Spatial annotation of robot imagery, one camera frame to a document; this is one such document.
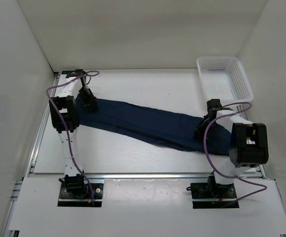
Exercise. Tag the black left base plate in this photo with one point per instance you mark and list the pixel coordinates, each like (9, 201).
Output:
(81, 196)

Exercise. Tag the aluminium front rail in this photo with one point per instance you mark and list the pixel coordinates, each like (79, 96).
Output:
(92, 176)

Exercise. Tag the dark blue denim trousers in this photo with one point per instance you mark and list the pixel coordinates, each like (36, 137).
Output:
(157, 127)

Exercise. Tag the white perforated plastic basket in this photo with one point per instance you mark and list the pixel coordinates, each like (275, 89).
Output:
(224, 78)

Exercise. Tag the aluminium rail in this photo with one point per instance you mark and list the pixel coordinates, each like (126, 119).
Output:
(37, 142)
(92, 176)

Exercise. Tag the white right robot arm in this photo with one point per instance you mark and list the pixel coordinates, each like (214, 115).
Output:
(247, 146)

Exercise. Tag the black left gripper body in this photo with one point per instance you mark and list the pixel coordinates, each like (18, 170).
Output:
(86, 97)

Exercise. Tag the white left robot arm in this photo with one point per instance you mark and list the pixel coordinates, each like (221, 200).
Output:
(66, 120)

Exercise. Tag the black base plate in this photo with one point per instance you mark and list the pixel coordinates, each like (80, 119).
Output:
(81, 196)
(208, 196)

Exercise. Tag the dark label sticker on table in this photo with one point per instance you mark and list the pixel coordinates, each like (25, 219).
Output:
(66, 72)

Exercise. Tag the aluminium left side rail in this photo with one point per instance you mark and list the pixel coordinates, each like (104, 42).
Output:
(37, 142)

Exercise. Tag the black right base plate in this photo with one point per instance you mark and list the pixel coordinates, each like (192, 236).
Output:
(208, 196)

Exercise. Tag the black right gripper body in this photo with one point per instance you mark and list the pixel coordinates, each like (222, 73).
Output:
(201, 128)

